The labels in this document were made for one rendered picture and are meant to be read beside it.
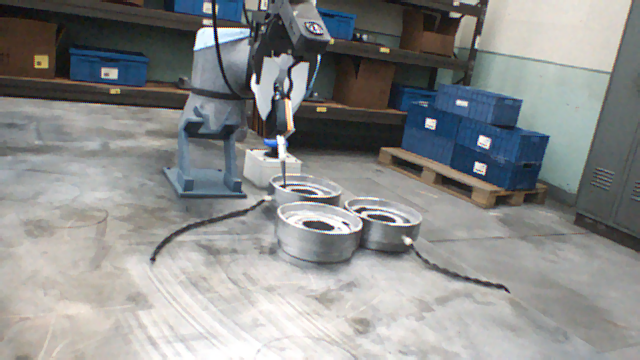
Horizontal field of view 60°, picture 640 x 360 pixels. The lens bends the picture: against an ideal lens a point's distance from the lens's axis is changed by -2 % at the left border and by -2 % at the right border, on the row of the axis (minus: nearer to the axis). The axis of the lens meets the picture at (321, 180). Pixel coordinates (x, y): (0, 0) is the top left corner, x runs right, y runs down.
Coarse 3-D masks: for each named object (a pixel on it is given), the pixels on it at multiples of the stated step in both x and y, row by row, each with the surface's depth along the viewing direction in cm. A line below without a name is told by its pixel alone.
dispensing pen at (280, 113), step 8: (280, 88) 83; (272, 104) 81; (280, 104) 80; (272, 112) 81; (280, 112) 80; (272, 120) 80; (280, 120) 79; (272, 128) 80; (280, 128) 79; (272, 136) 81; (280, 136) 80; (280, 144) 80; (280, 152) 80; (280, 160) 80
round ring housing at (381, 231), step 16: (352, 208) 77; (384, 208) 80; (400, 208) 79; (368, 224) 70; (384, 224) 70; (400, 224) 70; (416, 224) 72; (368, 240) 71; (384, 240) 70; (400, 240) 71
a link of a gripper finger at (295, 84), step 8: (296, 64) 81; (304, 64) 81; (288, 72) 81; (296, 72) 81; (304, 72) 81; (288, 80) 85; (296, 80) 81; (304, 80) 82; (288, 88) 82; (296, 88) 81; (304, 88) 82; (288, 96) 82; (296, 96) 82; (296, 104) 82
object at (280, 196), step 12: (276, 180) 83; (288, 180) 85; (300, 180) 86; (312, 180) 85; (324, 180) 85; (276, 192) 77; (288, 192) 76; (300, 192) 83; (312, 192) 83; (336, 192) 82; (276, 204) 77; (336, 204) 79
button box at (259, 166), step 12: (252, 156) 92; (264, 156) 91; (276, 156) 91; (288, 156) 94; (252, 168) 91; (264, 168) 89; (276, 168) 90; (288, 168) 91; (300, 168) 92; (252, 180) 91; (264, 180) 89
